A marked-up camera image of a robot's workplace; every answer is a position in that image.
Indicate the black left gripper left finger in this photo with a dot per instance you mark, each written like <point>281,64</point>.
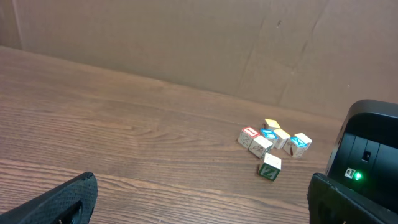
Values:
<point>71,202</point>

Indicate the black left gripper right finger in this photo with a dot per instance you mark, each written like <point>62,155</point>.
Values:
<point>332,202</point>

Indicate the blue X block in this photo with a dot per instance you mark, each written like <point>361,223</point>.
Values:
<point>295,147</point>

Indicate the white green Z block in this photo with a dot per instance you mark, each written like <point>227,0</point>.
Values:
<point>270,166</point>

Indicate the white block far right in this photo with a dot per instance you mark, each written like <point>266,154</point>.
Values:
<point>305,139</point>

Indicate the yellow block near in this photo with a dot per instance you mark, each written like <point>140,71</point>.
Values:
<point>282,137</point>

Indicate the yellow block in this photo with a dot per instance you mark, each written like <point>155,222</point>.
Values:
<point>282,137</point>
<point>270,124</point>

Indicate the white green pattern block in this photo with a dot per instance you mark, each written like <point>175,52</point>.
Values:
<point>260,145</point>

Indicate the blue letter block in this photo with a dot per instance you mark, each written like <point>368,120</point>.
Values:
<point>270,135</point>

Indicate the yellow block far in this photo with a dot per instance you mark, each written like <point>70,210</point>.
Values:
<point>270,124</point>

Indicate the red I block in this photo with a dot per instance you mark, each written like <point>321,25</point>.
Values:
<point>246,136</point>

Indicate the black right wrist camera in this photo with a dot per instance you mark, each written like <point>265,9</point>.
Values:
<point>364,158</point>

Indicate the cardboard back wall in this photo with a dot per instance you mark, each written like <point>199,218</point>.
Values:
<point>317,56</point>

